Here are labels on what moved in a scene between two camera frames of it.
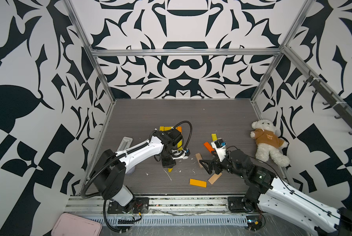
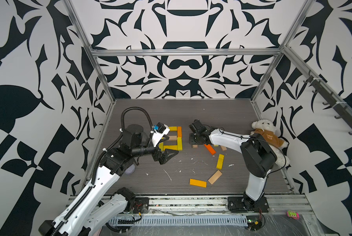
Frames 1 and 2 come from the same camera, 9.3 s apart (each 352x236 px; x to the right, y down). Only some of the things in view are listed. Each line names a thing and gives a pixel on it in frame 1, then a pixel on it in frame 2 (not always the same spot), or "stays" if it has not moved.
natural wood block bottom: x=213 y=179 stays
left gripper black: x=166 y=164 to x=162 y=159
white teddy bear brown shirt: x=268 y=143 stays
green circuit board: x=254 y=222 stays
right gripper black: x=215 y=163 to x=190 y=140
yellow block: x=179 y=144 stays
